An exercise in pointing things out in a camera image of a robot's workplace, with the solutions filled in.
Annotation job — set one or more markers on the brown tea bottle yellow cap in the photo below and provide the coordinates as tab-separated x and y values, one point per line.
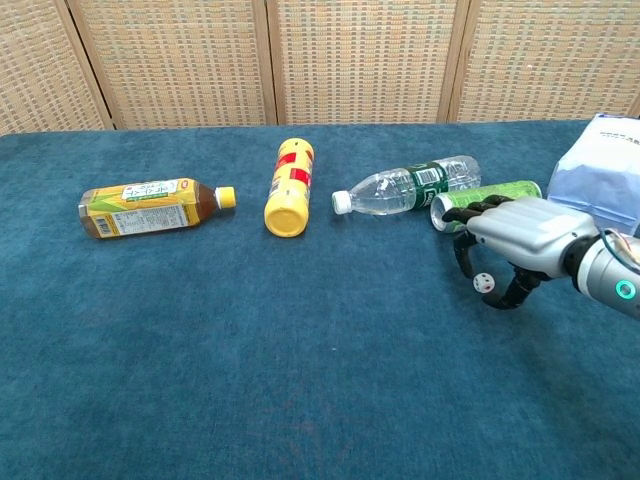
150	206

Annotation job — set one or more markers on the yellow bottle red label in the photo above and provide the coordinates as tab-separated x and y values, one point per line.
290	187

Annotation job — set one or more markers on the green drink can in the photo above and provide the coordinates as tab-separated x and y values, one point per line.
465	197

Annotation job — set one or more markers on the blue table cloth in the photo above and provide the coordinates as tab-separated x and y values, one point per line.
280	320

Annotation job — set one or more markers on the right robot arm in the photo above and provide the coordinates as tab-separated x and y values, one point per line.
607	270

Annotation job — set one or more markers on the clear water bottle green label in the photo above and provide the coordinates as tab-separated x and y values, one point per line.
410	185

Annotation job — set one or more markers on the small white die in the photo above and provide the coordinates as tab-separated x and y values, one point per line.
483	282

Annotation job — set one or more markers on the woven folding screen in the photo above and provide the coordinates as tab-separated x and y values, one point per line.
320	60

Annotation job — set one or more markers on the white snack bag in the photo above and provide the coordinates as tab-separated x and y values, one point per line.
600	170

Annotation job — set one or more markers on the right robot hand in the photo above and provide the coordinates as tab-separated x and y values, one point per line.
520	235

